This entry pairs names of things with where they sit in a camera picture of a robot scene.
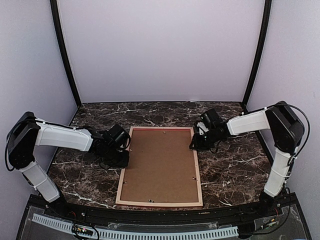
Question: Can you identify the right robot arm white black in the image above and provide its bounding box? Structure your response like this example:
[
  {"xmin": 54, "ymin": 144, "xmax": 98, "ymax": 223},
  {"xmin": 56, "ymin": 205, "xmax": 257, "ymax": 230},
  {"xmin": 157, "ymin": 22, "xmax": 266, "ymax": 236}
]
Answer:
[{"xmin": 189, "ymin": 101, "xmax": 310, "ymax": 198}]

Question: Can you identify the brown cardboard backing board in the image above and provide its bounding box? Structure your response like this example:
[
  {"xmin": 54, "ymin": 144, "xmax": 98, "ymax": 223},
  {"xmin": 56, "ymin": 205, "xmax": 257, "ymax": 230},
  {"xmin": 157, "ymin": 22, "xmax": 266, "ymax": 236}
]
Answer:
[{"xmin": 119, "ymin": 128, "xmax": 201, "ymax": 203}]

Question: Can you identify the black front rail base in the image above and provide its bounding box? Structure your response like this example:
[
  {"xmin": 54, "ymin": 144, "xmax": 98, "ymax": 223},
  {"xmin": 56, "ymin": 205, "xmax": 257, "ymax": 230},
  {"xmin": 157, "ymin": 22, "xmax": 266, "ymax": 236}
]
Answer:
[{"xmin": 16, "ymin": 193, "xmax": 310, "ymax": 240}]

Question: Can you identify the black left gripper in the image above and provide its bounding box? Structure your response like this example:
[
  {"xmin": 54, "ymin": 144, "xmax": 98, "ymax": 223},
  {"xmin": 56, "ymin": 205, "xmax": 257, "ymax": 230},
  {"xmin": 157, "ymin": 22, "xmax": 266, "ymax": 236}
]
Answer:
[{"xmin": 103, "ymin": 146, "xmax": 130, "ymax": 169}]

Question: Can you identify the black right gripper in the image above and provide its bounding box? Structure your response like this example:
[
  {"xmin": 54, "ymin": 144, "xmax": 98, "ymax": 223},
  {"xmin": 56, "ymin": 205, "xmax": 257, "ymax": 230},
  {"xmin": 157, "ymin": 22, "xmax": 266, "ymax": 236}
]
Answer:
[{"xmin": 189, "ymin": 128, "xmax": 222, "ymax": 150}]

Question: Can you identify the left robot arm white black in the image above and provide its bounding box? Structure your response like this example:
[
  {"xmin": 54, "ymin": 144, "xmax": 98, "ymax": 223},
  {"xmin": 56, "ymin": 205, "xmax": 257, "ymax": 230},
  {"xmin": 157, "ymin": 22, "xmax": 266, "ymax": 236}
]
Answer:
[{"xmin": 4, "ymin": 111, "xmax": 132, "ymax": 218}]

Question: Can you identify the black enclosure frame post left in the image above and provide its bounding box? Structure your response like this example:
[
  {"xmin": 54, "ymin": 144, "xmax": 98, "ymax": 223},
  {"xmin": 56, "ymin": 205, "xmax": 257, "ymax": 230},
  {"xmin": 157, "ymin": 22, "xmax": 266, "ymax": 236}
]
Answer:
[{"xmin": 49, "ymin": 0, "xmax": 82, "ymax": 108}]

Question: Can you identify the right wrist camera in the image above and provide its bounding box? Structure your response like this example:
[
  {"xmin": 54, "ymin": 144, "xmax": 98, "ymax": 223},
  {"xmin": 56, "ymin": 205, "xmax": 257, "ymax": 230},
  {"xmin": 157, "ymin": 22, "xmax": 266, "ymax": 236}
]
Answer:
[{"xmin": 200, "ymin": 108, "xmax": 223, "ymax": 129}]

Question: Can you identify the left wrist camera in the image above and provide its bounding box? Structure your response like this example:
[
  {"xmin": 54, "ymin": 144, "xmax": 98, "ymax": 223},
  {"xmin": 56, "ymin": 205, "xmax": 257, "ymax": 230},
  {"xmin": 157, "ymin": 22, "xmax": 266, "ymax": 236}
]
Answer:
[{"xmin": 108, "ymin": 124, "xmax": 131, "ymax": 147}]

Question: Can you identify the black enclosure frame post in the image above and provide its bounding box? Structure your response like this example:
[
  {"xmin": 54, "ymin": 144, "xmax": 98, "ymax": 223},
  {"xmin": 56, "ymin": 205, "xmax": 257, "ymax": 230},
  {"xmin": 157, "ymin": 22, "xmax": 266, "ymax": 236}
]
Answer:
[
  {"xmin": 241, "ymin": 0, "xmax": 272, "ymax": 108},
  {"xmin": 49, "ymin": 0, "xmax": 82, "ymax": 108}
]

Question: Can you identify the black enclosure frame post right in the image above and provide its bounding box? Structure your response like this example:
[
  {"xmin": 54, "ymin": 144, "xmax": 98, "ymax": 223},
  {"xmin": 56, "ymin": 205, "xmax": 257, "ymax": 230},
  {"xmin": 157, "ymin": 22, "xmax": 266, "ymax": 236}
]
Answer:
[{"xmin": 241, "ymin": 0, "xmax": 272, "ymax": 108}]

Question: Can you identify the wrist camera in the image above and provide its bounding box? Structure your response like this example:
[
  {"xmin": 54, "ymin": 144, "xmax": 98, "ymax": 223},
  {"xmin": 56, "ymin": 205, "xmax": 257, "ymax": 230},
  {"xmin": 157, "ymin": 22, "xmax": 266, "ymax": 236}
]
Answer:
[
  {"xmin": 200, "ymin": 108, "xmax": 223, "ymax": 129},
  {"xmin": 108, "ymin": 124, "xmax": 131, "ymax": 147}
]

